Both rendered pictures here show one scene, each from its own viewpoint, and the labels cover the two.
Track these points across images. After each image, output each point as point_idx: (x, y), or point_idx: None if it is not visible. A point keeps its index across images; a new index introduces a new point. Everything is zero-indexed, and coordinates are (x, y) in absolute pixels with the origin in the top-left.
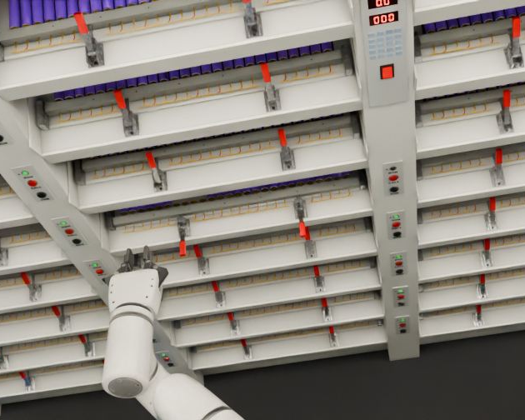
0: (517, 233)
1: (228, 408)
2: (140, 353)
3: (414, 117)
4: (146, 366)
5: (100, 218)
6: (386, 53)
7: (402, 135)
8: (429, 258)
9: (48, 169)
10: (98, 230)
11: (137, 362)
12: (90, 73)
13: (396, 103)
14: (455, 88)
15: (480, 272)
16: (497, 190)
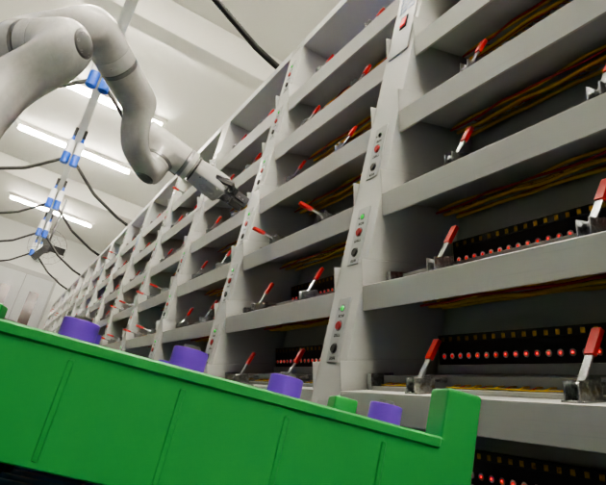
0: (489, 376)
1: (136, 61)
2: (166, 132)
3: (407, 65)
4: (159, 130)
5: (264, 242)
6: (407, 7)
7: (395, 90)
8: (377, 386)
9: (270, 158)
10: (254, 238)
11: (161, 126)
12: (313, 76)
13: (401, 55)
14: (437, 29)
15: (397, 400)
16: (442, 166)
